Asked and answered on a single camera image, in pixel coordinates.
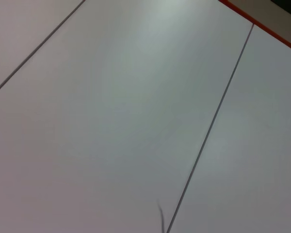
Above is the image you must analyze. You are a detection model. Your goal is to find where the orange table edge strip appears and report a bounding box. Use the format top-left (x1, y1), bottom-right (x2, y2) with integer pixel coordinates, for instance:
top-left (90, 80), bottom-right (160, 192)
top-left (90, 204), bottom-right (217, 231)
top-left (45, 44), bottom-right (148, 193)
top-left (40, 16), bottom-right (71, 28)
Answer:
top-left (218, 0), bottom-right (291, 55)

